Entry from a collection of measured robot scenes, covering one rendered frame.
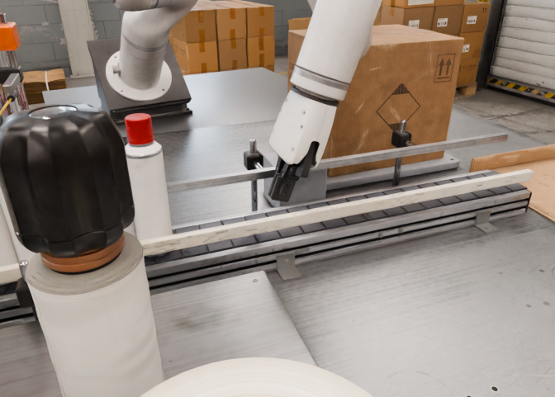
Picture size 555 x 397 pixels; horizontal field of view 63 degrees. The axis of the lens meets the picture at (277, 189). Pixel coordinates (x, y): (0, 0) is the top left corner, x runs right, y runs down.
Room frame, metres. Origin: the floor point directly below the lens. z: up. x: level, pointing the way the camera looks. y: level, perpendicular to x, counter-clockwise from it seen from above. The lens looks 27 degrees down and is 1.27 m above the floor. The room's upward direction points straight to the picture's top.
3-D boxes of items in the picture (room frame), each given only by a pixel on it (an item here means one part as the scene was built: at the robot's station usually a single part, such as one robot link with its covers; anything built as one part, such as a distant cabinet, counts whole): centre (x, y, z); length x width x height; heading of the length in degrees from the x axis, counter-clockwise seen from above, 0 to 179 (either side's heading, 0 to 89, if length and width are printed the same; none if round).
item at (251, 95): (1.47, 0.26, 0.81); 0.90 x 0.90 x 0.04; 28
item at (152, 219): (0.57, 0.18, 0.98); 0.05 x 0.05 x 0.20
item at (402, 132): (0.81, -0.25, 0.91); 0.07 x 0.03 x 0.16; 20
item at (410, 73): (1.04, -0.21, 0.99); 0.30 x 0.24 x 0.27; 111
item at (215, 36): (4.54, 0.65, 0.45); 1.20 x 0.84 x 0.89; 29
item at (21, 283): (0.44, 0.30, 0.89); 0.03 x 0.03 x 0.12; 20
